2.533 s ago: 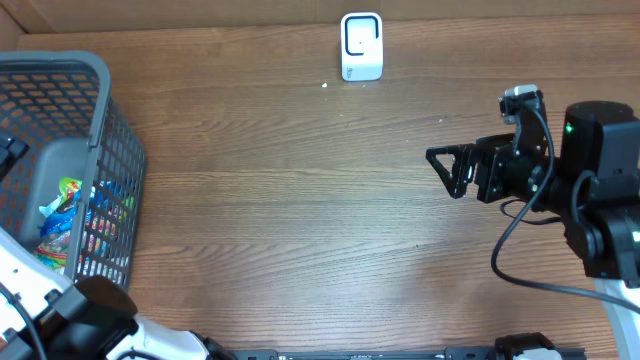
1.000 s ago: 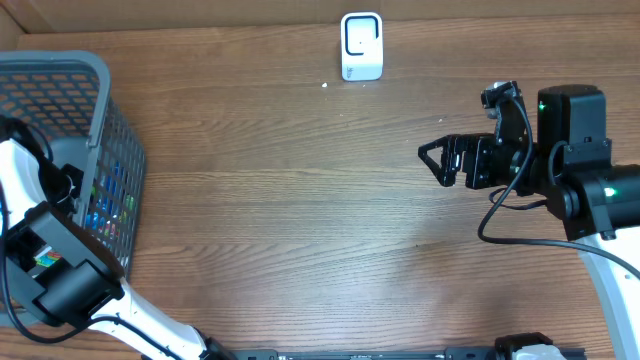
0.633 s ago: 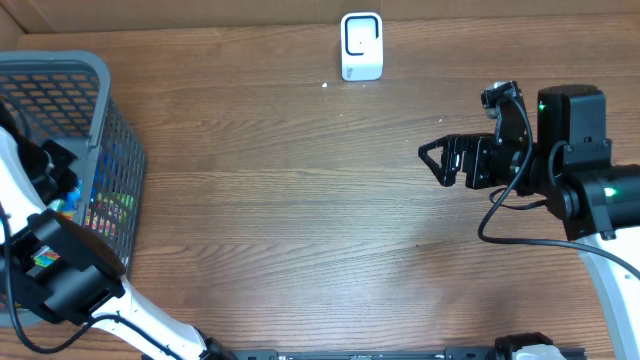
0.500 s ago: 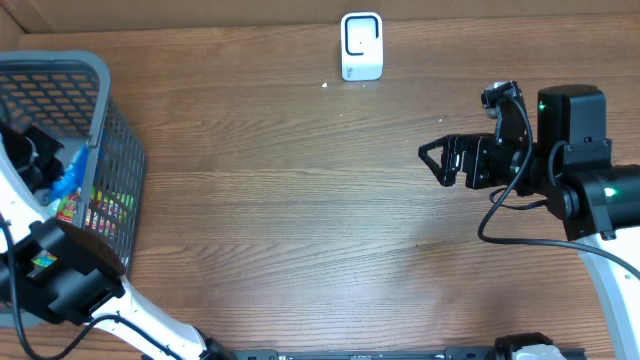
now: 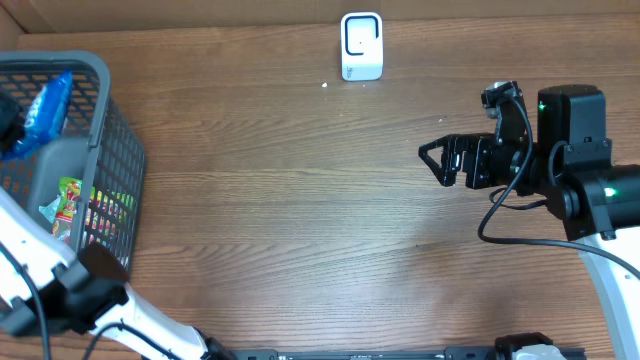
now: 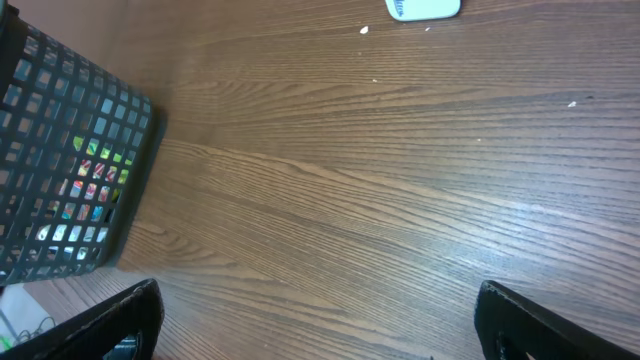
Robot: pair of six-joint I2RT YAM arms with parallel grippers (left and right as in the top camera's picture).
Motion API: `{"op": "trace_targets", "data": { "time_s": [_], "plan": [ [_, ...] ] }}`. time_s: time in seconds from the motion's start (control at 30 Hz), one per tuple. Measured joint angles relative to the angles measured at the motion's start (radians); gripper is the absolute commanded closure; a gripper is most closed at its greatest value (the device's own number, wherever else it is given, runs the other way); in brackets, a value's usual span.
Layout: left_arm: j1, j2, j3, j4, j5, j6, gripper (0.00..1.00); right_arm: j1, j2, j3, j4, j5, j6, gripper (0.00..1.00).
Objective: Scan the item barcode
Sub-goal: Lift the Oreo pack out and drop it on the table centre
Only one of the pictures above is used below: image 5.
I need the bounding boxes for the blue Oreo cookie pack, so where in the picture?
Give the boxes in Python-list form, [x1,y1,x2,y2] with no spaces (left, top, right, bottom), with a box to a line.
[1,71,73,160]

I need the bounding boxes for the green Haribo candy bag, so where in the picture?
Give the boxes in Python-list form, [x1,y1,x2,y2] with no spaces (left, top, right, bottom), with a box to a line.
[38,176,136,246]

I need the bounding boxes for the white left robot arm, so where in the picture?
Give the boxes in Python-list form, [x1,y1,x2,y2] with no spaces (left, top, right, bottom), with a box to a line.
[1,135,234,359]

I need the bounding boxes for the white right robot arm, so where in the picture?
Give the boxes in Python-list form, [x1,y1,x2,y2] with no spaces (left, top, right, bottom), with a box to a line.
[418,81,639,359]

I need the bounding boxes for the grey plastic mesh basket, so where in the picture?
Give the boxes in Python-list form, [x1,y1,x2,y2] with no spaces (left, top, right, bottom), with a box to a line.
[1,51,146,268]

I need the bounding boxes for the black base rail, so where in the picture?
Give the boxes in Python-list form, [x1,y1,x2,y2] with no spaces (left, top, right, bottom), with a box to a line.
[232,332,587,360]

